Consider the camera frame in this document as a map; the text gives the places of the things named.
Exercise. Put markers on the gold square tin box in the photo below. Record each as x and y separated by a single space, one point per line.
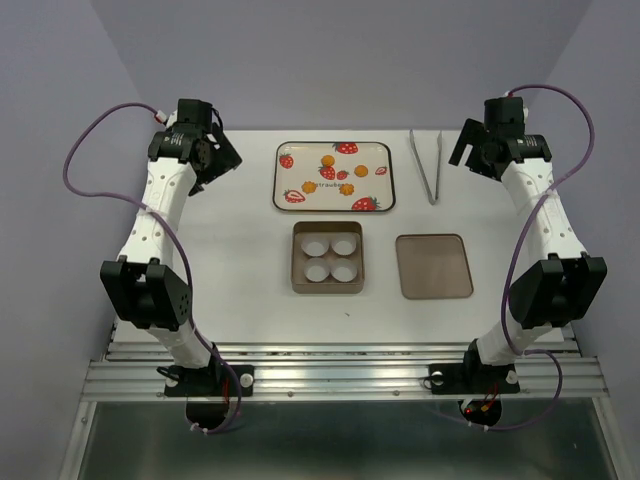
330 286

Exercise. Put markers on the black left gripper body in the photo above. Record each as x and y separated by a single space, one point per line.
221 160

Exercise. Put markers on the metal tongs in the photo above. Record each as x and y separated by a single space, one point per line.
431 179

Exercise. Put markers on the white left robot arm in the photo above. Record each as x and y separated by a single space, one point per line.
141 283

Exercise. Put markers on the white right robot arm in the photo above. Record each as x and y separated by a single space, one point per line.
563 279

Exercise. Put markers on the orange swirl cookie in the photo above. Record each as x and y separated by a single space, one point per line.
327 160
347 189
361 171
309 187

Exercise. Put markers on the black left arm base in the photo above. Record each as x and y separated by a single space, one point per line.
212 381

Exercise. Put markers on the white paper cupcake liner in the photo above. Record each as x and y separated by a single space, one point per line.
315 246
344 270
316 270
344 244

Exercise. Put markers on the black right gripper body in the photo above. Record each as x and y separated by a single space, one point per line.
477 158

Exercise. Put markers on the gold tin lid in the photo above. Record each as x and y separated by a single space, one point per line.
433 267

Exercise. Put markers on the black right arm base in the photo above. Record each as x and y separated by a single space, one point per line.
459 379

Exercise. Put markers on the strawberry print tray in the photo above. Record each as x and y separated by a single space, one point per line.
299 162

